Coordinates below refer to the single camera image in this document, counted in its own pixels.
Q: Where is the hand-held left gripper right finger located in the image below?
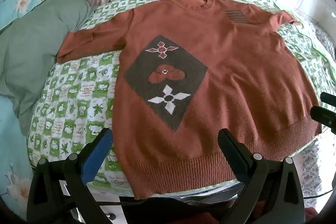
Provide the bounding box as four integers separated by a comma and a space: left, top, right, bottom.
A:
217, 128, 306, 224

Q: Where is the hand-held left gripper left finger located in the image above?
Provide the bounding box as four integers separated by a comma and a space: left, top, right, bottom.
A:
26, 128, 116, 224

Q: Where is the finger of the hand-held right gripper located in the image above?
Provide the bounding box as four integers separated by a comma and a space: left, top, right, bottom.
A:
320, 92, 336, 106
310, 105, 336, 133

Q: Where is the orange knit sweater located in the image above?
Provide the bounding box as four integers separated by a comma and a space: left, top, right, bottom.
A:
56, 0, 323, 200

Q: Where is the green checked blanket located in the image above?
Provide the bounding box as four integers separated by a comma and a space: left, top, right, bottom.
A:
28, 0, 336, 191

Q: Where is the light blue floral bedsheet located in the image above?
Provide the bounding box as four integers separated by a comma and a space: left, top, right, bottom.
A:
0, 0, 65, 211

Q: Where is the grey-green pillow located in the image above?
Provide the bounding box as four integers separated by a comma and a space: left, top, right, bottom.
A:
0, 0, 95, 135

